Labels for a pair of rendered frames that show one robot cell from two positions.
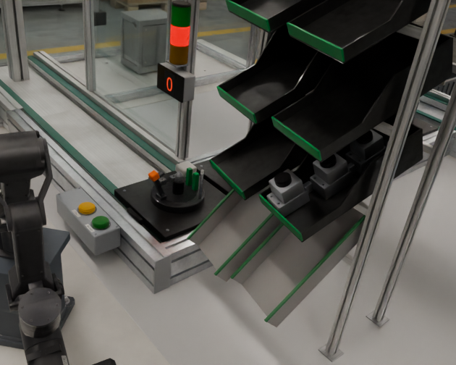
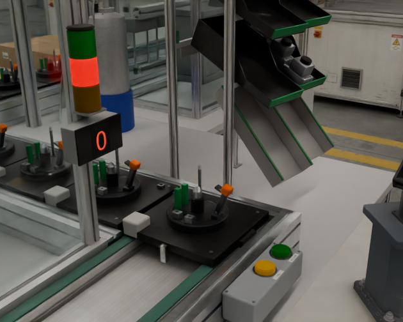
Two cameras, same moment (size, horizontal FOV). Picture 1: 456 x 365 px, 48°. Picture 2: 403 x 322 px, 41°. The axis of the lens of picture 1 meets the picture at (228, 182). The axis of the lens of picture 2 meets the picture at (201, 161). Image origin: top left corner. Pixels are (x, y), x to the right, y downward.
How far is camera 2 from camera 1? 1.79 m
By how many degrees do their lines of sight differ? 88
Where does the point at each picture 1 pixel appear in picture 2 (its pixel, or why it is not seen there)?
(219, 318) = not seen: hidden behind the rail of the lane
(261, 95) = (273, 22)
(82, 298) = (343, 285)
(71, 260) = (302, 312)
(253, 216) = (260, 134)
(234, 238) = (273, 154)
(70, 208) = (272, 282)
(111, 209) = (249, 255)
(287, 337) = (284, 190)
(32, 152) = not seen: outside the picture
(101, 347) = not seen: hidden behind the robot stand
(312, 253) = (284, 114)
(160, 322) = (325, 238)
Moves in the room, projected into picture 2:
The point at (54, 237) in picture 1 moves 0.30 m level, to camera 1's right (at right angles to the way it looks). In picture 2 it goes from (379, 208) to (316, 153)
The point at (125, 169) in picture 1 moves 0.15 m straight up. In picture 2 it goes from (119, 300) to (113, 232)
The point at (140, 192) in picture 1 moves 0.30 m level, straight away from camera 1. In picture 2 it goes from (205, 241) to (61, 277)
